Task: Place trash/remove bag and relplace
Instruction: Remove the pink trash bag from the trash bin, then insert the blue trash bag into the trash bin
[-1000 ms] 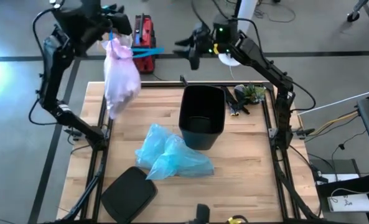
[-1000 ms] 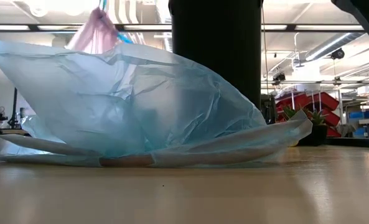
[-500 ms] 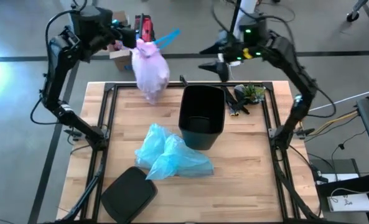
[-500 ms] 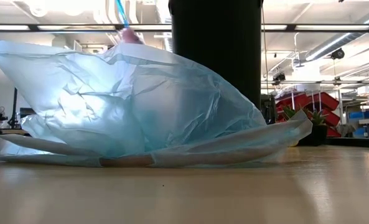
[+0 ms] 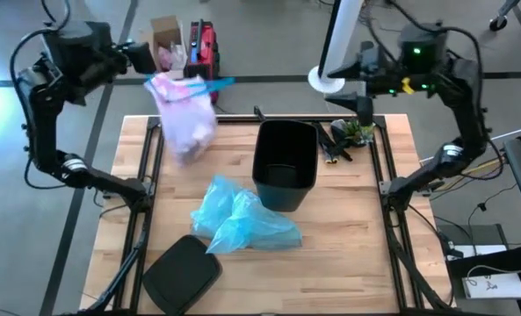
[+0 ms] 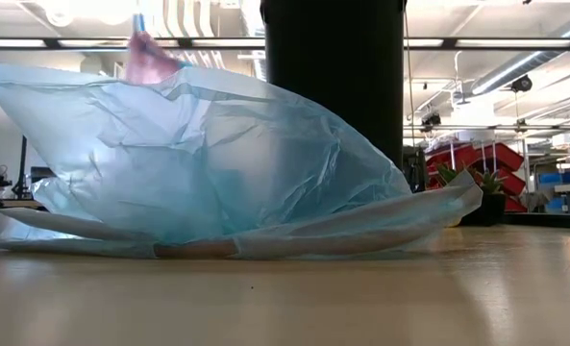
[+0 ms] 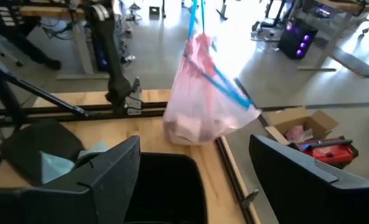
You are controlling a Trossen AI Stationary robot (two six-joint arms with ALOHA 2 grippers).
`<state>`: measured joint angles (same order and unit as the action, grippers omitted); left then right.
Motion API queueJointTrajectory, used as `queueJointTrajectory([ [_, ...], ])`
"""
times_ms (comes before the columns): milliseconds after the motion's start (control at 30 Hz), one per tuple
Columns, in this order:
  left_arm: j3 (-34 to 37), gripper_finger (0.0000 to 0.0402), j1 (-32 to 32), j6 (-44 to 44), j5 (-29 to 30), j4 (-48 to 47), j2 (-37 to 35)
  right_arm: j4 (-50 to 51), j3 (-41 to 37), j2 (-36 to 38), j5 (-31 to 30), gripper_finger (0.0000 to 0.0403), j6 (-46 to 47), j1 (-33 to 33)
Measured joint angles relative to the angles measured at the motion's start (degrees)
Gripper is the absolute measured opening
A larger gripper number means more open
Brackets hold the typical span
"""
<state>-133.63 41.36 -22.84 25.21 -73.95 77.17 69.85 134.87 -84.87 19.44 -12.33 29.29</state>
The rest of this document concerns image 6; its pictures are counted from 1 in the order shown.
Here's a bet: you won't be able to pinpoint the black ceiling spotlight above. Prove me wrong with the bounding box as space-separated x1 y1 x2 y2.
510 74 534 93

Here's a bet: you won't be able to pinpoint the ceiling light strip rail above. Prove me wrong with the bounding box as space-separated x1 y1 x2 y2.
0 36 570 53

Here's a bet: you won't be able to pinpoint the blue plastic trash bag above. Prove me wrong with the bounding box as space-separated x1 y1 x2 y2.
0 60 483 261

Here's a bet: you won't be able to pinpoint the blue storage bins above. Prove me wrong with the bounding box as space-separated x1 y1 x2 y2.
536 170 570 212

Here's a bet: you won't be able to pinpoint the black computer monitor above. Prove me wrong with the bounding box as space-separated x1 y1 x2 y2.
402 146 429 193

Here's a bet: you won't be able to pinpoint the black gantry stand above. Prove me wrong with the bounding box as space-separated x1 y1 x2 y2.
12 135 32 199

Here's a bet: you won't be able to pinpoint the black trash bin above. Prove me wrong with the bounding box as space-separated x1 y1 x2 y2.
260 0 408 170

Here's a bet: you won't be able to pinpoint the small potted green plant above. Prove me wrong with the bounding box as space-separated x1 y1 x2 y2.
435 162 507 227

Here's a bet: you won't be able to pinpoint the silver ceiling duct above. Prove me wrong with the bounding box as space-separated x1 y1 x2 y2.
471 9 570 95

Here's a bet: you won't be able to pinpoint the black aluminium table frame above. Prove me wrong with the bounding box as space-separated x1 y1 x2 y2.
503 210 570 231

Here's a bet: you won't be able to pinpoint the red storage bins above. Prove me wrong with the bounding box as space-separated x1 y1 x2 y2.
424 140 529 213

